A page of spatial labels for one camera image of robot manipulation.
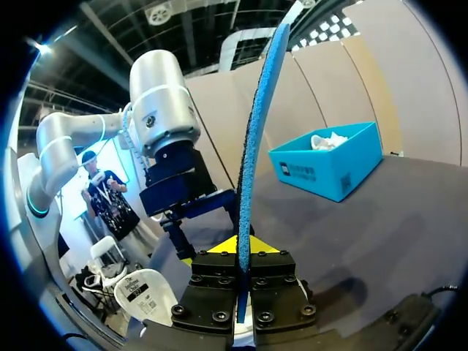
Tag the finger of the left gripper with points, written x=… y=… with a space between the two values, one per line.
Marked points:
x=215 y=204
x=181 y=241

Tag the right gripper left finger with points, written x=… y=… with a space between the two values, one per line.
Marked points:
x=208 y=292

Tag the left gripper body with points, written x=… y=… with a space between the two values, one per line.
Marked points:
x=175 y=183

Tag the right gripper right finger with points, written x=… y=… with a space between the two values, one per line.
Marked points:
x=278 y=292

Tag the blue and black insole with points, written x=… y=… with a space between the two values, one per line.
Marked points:
x=256 y=109

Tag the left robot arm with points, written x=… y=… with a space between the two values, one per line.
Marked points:
x=161 y=95

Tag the white and beige sneaker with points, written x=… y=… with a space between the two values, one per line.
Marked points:
x=146 y=292

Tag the person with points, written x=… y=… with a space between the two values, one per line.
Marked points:
x=109 y=204

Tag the teal box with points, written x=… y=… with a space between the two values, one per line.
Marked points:
x=321 y=179

